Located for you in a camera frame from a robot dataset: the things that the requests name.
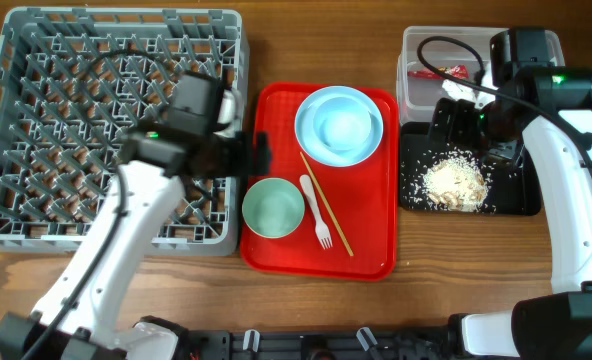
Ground black food waste tray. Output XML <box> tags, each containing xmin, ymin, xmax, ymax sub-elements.
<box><xmin>398</xmin><ymin>122</ymin><xmax>542</xmax><ymax>216</ymax></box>

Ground white plastic fork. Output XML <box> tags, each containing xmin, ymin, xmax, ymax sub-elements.
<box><xmin>299</xmin><ymin>174</ymin><xmax>333</xmax><ymax>250</ymax></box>

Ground white tissue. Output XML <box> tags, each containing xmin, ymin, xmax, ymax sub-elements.
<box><xmin>442</xmin><ymin>80</ymin><xmax>495</xmax><ymax>109</ymax></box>

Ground wooden chopstick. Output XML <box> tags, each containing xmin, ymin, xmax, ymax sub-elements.
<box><xmin>300</xmin><ymin>153</ymin><xmax>354</xmax><ymax>257</ymax></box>

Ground large light blue plate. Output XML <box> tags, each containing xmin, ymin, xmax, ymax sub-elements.
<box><xmin>294</xmin><ymin>86</ymin><xmax>384</xmax><ymax>167</ymax></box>

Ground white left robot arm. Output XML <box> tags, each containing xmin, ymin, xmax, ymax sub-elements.
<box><xmin>0</xmin><ymin>122</ymin><xmax>271</xmax><ymax>359</ymax></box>

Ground red plastic tray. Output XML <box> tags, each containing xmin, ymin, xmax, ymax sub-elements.
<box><xmin>240</xmin><ymin>82</ymin><xmax>399</xmax><ymax>281</ymax></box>

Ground red snack wrapper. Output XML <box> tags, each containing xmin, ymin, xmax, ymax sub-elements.
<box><xmin>407</xmin><ymin>65</ymin><xmax>469</xmax><ymax>80</ymax></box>

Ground grey plastic dishwasher rack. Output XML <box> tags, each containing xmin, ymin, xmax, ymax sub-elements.
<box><xmin>0</xmin><ymin>7</ymin><xmax>249</xmax><ymax>253</ymax></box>

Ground green saucer bowl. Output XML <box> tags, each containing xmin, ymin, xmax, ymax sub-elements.
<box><xmin>242</xmin><ymin>178</ymin><xmax>305</xmax><ymax>239</ymax></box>

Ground rice and nut leftovers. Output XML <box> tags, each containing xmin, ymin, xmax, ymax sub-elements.
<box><xmin>403</xmin><ymin>150</ymin><xmax>492</xmax><ymax>213</ymax></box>

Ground clear plastic waste bin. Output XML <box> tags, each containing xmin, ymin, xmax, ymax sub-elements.
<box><xmin>396</xmin><ymin>25</ymin><xmax>566</xmax><ymax>126</ymax></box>

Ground light blue small bowl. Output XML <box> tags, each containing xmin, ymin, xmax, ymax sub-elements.
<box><xmin>313</xmin><ymin>96</ymin><xmax>372</xmax><ymax>152</ymax></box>

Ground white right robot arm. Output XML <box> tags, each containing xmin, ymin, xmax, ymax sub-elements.
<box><xmin>432</xmin><ymin>66</ymin><xmax>592</xmax><ymax>359</ymax></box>

